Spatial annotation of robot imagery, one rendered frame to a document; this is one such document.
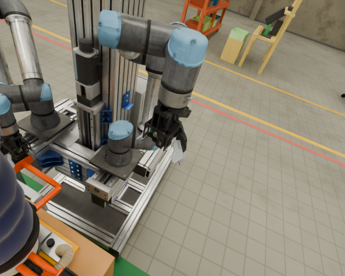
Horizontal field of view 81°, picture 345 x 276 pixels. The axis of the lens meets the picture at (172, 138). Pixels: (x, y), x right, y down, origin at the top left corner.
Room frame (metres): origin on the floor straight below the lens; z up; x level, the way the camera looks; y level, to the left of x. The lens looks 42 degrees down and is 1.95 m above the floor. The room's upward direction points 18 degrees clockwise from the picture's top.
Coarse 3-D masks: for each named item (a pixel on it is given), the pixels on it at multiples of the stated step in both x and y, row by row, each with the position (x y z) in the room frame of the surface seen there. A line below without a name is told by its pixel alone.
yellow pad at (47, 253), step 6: (42, 222) 0.30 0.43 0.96; (48, 228) 0.29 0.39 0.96; (54, 234) 0.27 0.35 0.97; (60, 234) 0.28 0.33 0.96; (48, 240) 0.24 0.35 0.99; (54, 240) 0.25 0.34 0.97; (60, 240) 0.26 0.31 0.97; (66, 240) 0.26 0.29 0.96; (42, 246) 0.22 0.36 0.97; (48, 246) 0.22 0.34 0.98; (54, 246) 0.23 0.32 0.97; (72, 246) 0.25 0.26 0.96; (78, 246) 0.26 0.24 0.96; (42, 252) 0.20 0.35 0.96; (48, 252) 0.20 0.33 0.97; (54, 252) 0.21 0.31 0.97; (48, 258) 0.19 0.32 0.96; (54, 258) 0.19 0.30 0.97; (60, 258) 0.20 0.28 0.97; (54, 264) 0.17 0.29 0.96
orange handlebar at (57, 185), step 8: (32, 168) 0.46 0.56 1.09; (40, 176) 0.44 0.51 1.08; (48, 176) 0.45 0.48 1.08; (56, 184) 0.43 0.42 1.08; (56, 192) 0.40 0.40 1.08; (40, 200) 0.34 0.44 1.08; (48, 200) 0.35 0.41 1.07; (40, 208) 0.32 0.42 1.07; (32, 256) 0.16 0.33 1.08; (40, 264) 0.14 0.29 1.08; (48, 264) 0.15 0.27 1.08; (24, 272) 0.11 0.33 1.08; (32, 272) 0.12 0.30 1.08; (48, 272) 0.13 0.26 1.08; (56, 272) 0.14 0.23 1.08
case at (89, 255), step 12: (48, 216) 0.34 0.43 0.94; (60, 228) 0.31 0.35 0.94; (72, 240) 0.28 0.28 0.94; (84, 240) 0.29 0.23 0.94; (84, 252) 0.25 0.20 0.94; (96, 252) 0.26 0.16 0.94; (72, 264) 0.20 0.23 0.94; (84, 264) 0.21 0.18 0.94; (96, 264) 0.22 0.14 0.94; (108, 264) 0.23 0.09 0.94
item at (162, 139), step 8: (160, 104) 0.39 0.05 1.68; (160, 112) 0.37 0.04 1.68; (168, 112) 0.37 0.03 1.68; (176, 112) 0.39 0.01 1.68; (152, 120) 0.37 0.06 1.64; (160, 120) 0.38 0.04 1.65; (168, 120) 0.38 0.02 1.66; (176, 120) 0.43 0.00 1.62; (144, 128) 0.38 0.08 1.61; (152, 128) 0.37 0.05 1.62; (160, 128) 0.37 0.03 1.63; (168, 128) 0.39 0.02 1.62; (176, 128) 0.40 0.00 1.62; (144, 136) 0.38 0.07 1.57; (152, 136) 0.38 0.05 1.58; (160, 136) 0.37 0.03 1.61; (168, 136) 0.36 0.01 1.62; (160, 144) 0.36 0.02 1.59; (168, 144) 0.38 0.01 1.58
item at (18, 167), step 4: (20, 156) 0.49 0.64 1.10; (24, 156) 0.50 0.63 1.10; (28, 156) 0.51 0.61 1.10; (12, 160) 0.46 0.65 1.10; (16, 160) 0.47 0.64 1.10; (20, 160) 0.47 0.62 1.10; (24, 160) 0.48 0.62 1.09; (28, 160) 0.50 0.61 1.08; (32, 160) 0.51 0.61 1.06; (16, 164) 0.45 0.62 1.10; (20, 164) 0.46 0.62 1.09; (16, 168) 0.44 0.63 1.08; (20, 168) 0.46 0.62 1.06; (16, 172) 0.44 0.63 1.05
